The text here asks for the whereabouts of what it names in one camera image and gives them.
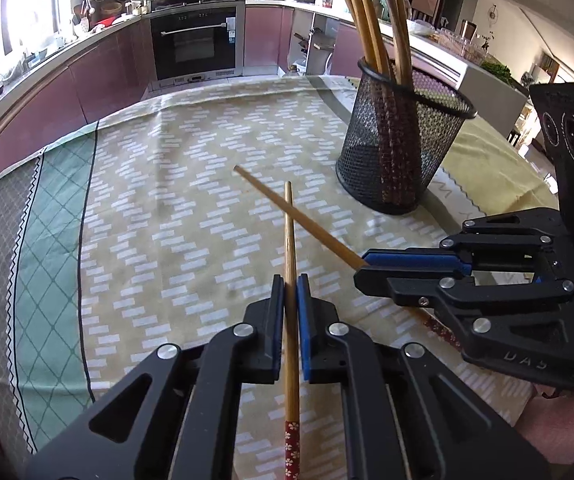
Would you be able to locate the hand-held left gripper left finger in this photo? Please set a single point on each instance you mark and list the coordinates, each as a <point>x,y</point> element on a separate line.
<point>279,310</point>

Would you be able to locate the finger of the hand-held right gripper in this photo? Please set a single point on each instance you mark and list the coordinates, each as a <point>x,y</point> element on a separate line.
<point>417,290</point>
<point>417,262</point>

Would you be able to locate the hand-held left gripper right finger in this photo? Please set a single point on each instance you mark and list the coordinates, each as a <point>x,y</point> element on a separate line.
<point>303,310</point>

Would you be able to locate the wooden chopstick red patterned end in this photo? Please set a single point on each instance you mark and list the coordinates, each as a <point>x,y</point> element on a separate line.
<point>292,205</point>
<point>291,240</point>

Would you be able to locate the black mesh utensil holder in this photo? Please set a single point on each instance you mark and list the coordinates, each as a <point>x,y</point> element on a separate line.
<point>397,160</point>

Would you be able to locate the bunch of wooden chopsticks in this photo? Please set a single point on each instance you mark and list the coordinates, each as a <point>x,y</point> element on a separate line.
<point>367,35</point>

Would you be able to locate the person's right forearm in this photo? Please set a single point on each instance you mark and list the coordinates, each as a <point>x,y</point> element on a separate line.
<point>567,425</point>

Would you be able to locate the patterned green beige tablecloth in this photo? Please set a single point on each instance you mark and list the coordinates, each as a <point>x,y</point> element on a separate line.
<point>167,210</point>

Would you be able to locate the green leafy vegetables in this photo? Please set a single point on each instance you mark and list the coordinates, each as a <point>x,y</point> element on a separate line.
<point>497,72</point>

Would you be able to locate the clear plastic food box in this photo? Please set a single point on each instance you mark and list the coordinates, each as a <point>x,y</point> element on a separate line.
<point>459,42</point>

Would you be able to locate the brown tumbler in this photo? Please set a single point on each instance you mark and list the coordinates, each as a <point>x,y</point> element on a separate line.
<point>467,30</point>

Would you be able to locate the pink kitchen base cabinet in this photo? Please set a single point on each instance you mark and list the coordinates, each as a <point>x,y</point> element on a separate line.
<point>342,50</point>
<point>67,95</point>
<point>267,35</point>

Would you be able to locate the white bowl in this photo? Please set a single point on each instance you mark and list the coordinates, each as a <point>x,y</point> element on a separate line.
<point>422,27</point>

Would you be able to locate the black built-in oven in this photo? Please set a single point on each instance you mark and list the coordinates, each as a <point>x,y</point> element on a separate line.
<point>192,45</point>

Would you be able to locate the gas stove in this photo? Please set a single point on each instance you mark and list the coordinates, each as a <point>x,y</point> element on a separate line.
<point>207,4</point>

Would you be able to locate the wall clock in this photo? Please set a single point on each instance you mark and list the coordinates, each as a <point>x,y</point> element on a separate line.
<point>492,15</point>

